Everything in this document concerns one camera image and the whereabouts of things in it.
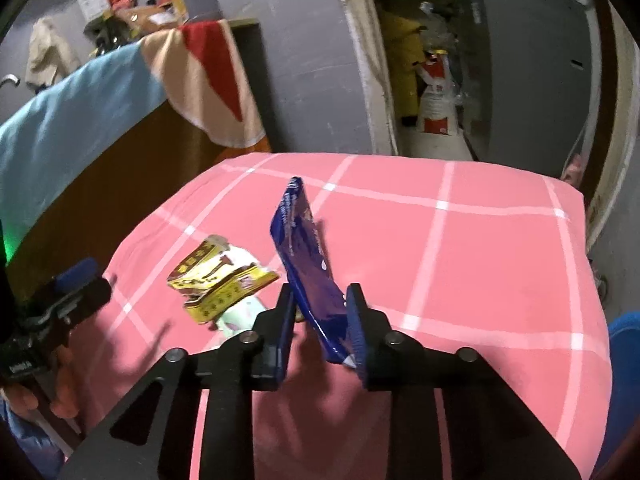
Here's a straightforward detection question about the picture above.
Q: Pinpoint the red and beige towel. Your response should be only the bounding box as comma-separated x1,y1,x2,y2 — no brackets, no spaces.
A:
142,18,267,149

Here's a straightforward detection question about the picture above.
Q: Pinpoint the dark sauce bottle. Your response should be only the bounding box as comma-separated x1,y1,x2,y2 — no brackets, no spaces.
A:
95,19,124,54

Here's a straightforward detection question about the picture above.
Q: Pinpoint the yellow snack wrapper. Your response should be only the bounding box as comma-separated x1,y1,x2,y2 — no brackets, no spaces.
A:
167,234,281,324

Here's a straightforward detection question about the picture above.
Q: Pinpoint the blue bin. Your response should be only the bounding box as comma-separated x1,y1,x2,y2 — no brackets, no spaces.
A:
592,310,640,480

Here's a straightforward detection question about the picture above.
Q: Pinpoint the person's left hand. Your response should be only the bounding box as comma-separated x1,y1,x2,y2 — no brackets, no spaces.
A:
0,344,82,419

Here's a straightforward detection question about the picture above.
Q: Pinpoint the white and red sack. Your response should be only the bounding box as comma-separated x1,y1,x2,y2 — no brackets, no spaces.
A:
417,52,464,137

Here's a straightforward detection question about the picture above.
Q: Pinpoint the white door frame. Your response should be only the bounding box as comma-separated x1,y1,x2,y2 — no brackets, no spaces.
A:
331,0,402,157

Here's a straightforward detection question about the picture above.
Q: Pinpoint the clear plastic bag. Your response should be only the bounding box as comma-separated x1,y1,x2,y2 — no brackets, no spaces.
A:
422,2,467,62

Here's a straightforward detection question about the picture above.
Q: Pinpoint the brown wooden cabinet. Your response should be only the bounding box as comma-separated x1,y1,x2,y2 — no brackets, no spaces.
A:
15,99,222,282

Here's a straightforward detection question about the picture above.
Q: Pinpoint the person's left forearm blue sleeve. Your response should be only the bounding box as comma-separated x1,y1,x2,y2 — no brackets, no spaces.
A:
0,400,67,480

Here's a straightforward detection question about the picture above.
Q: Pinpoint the pink checked blanket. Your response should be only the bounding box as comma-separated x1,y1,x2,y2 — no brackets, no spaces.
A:
65,152,614,480

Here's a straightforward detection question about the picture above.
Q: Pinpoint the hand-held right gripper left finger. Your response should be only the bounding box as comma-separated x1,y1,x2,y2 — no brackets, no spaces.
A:
60,284,297,480

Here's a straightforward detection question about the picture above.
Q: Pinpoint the yellow bag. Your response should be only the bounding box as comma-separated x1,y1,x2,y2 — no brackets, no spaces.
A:
382,12,422,122

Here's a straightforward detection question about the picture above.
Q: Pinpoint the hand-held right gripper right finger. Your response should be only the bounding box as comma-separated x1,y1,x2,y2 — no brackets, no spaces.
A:
347,283,581,480

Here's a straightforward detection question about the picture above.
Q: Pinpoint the white box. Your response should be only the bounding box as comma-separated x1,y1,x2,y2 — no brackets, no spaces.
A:
77,0,109,22

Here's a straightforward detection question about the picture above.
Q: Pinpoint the pale green wrapper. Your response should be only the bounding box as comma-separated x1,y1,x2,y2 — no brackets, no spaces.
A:
210,249,267,339

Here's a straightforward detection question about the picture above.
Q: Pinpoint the light blue towel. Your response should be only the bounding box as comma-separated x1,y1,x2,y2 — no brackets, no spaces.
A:
0,41,167,257

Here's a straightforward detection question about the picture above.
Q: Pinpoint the brown snack bag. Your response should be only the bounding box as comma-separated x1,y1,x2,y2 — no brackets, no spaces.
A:
117,5,177,37

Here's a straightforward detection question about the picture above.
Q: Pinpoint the blue snack wrapper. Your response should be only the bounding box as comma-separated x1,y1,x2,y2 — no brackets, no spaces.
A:
270,176,359,369

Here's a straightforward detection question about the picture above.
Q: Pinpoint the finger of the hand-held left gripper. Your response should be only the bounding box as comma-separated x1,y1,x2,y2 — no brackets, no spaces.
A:
47,276,113,328
54,257,99,292

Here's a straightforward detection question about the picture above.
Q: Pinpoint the beige rag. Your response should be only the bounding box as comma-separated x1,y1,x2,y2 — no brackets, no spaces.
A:
25,16,82,89

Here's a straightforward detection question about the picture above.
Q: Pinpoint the grey washing machine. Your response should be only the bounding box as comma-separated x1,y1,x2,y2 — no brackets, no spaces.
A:
456,0,594,179

